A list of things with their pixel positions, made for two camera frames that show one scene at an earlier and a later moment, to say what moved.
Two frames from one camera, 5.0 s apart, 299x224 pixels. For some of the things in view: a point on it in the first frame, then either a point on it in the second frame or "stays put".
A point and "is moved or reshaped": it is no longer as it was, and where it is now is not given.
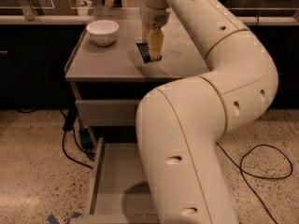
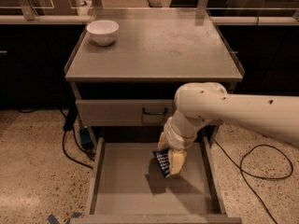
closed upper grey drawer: x=107 y=112 stays put
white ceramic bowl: x=102 y=32 stays put
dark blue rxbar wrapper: x=144 y=51 is moved or reshaped
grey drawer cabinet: x=111 y=82 stays put
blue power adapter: x=85 y=137 stays put
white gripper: x=152 y=18 → x=175 y=136
